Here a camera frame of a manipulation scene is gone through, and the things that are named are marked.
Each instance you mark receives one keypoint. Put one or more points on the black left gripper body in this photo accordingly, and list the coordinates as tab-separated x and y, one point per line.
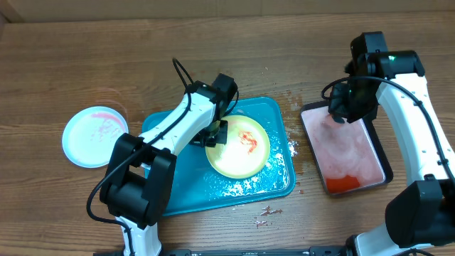
215	134

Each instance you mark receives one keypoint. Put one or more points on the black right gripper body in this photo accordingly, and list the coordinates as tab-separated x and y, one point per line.
354	102

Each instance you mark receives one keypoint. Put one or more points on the yellow plate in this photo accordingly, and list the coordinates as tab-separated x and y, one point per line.
246	151

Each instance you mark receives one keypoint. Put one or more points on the light blue plate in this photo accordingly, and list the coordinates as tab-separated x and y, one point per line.
88	138

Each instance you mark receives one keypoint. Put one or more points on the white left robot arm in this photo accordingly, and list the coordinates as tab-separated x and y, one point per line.
138	181

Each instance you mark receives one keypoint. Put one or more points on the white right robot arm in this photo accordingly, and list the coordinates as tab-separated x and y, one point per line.
422	215

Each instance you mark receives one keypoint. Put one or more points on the black tray with red water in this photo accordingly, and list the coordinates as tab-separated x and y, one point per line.
348	156

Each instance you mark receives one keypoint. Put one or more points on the blue plastic tray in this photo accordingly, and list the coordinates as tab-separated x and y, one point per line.
198	186

